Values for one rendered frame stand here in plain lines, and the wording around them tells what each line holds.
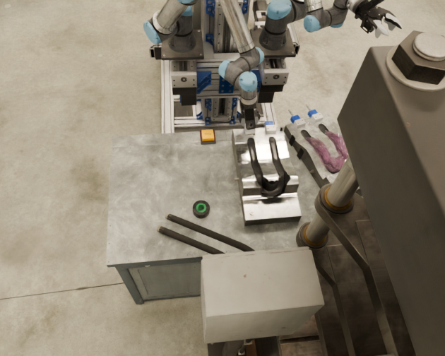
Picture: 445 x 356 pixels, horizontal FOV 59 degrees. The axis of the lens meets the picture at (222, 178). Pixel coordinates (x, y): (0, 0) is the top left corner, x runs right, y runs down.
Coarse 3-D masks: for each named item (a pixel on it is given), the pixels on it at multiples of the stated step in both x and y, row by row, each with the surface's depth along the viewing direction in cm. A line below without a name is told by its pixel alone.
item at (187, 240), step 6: (162, 228) 175; (168, 234) 174; (174, 234) 173; (180, 234) 173; (180, 240) 172; (186, 240) 171; (192, 240) 170; (192, 246) 171; (198, 246) 169; (204, 246) 168
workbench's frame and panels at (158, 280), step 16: (128, 272) 186; (144, 272) 191; (160, 272) 193; (176, 272) 196; (192, 272) 199; (128, 288) 207; (144, 288) 212; (160, 288) 217; (176, 288) 220; (192, 288) 224
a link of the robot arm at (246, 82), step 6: (246, 72) 164; (240, 78) 163; (246, 78) 163; (252, 78) 163; (240, 84) 164; (246, 84) 162; (252, 84) 162; (240, 90) 168; (246, 90) 165; (252, 90) 165; (246, 96) 169; (252, 96) 170
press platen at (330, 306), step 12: (324, 288) 144; (324, 300) 141; (324, 312) 139; (336, 312) 139; (324, 324) 137; (336, 324) 137; (324, 336) 135; (336, 336) 135; (324, 348) 134; (336, 348) 133
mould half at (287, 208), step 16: (256, 128) 201; (240, 144) 195; (256, 144) 196; (240, 160) 191; (272, 160) 191; (288, 160) 192; (240, 176) 184; (272, 176) 181; (240, 192) 187; (256, 192) 181; (288, 192) 184; (256, 208) 180; (272, 208) 180; (288, 208) 181; (256, 224) 181
